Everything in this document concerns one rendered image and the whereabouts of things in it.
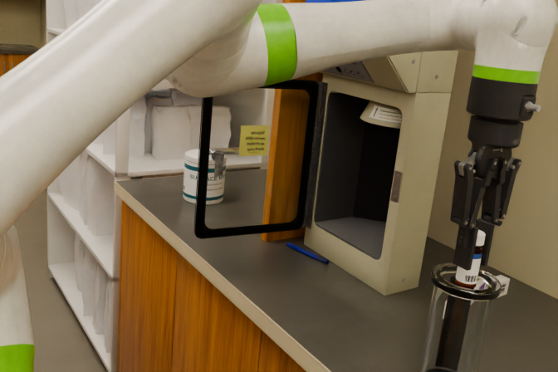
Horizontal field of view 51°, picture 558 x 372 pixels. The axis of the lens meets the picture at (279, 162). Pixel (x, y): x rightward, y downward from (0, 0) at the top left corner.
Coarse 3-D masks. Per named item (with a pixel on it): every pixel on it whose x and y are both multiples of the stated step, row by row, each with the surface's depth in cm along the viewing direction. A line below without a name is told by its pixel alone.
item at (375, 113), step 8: (368, 104) 140; (376, 104) 136; (368, 112) 138; (376, 112) 135; (384, 112) 134; (392, 112) 133; (400, 112) 133; (368, 120) 136; (376, 120) 135; (384, 120) 133; (392, 120) 133; (400, 120) 132
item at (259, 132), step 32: (224, 96) 136; (256, 96) 139; (288, 96) 143; (224, 128) 138; (256, 128) 141; (288, 128) 145; (224, 160) 140; (256, 160) 144; (288, 160) 148; (224, 192) 142; (256, 192) 146; (288, 192) 151; (224, 224) 145; (256, 224) 149
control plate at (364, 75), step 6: (342, 66) 132; (348, 66) 130; (354, 66) 128; (360, 66) 126; (330, 72) 139; (336, 72) 137; (342, 72) 135; (348, 72) 133; (354, 72) 130; (360, 72) 128; (366, 72) 126; (360, 78) 130; (366, 78) 128
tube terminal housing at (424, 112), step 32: (448, 64) 125; (384, 96) 130; (416, 96) 122; (448, 96) 128; (416, 128) 125; (320, 160) 151; (416, 160) 127; (416, 192) 130; (416, 224) 133; (352, 256) 142; (384, 256) 133; (416, 256) 136; (384, 288) 133
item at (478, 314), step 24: (456, 288) 89; (480, 288) 96; (432, 312) 94; (456, 312) 90; (480, 312) 90; (432, 336) 94; (456, 336) 91; (480, 336) 91; (432, 360) 94; (456, 360) 92
